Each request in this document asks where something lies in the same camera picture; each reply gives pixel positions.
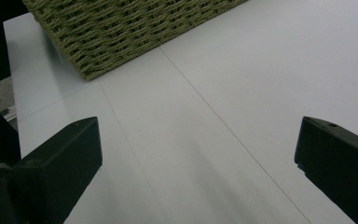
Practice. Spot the green woven basket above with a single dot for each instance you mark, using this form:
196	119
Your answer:
121	34

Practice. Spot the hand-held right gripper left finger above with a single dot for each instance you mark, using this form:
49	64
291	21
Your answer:
65	161

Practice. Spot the aluminium frame rail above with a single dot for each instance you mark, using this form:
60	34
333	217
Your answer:
10	113

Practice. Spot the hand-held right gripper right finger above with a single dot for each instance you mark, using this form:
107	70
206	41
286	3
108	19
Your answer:
341	165

